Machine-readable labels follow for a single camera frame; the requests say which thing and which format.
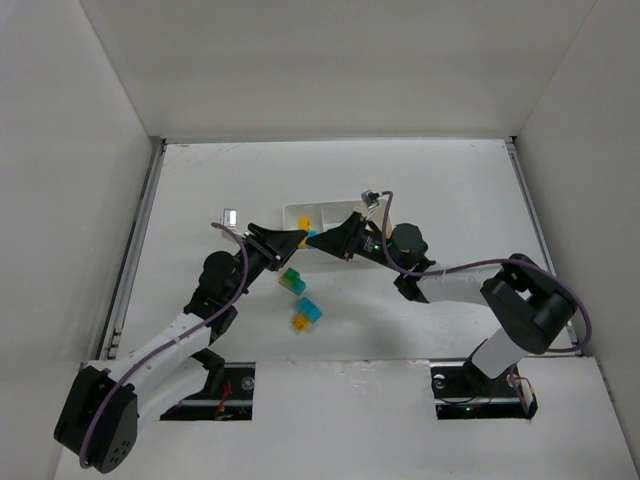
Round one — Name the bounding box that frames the purple cable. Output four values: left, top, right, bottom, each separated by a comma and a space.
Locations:
377, 189, 594, 356
79, 222, 251, 469

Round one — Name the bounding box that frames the orange lego brick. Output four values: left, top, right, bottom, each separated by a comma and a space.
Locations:
291, 313, 312, 332

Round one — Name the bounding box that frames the yellow lego brick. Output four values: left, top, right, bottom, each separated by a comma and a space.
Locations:
298, 215, 311, 249

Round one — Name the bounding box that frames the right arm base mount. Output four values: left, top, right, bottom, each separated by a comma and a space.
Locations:
430, 334, 538, 420

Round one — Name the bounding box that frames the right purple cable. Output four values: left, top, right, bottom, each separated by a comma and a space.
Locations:
377, 189, 594, 356

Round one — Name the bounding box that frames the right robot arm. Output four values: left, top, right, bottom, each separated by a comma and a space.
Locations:
307, 213, 577, 387

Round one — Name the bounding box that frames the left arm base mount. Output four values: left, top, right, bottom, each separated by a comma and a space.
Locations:
160, 350, 256, 422

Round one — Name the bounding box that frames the green yellow blue lego stack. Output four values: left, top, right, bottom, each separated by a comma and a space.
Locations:
279, 268, 306, 296

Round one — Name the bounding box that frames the white divided container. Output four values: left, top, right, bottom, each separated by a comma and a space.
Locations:
282, 200, 367, 233

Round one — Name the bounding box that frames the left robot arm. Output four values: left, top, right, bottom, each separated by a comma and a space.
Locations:
54, 224, 307, 474

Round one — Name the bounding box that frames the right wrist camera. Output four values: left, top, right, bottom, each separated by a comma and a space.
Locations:
361, 190, 381, 211

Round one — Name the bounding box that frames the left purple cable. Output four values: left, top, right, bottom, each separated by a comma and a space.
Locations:
79, 222, 251, 469

